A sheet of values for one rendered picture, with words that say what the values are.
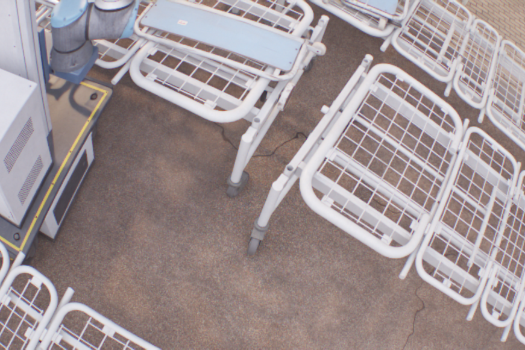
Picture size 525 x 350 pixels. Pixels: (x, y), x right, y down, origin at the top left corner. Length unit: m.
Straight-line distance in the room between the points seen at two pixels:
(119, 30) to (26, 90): 0.39
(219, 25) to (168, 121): 0.58
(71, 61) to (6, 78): 0.30
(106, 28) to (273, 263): 1.23
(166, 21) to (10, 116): 0.96
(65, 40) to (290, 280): 1.38
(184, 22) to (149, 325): 1.29
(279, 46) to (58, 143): 1.02
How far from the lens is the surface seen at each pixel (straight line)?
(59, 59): 1.92
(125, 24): 1.78
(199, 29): 2.30
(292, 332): 2.26
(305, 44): 2.34
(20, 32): 1.79
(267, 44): 2.29
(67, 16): 1.78
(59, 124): 2.26
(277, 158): 2.59
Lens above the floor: 2.13
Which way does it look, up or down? 57 degrees down
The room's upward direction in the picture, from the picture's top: 18 degrees clockwise
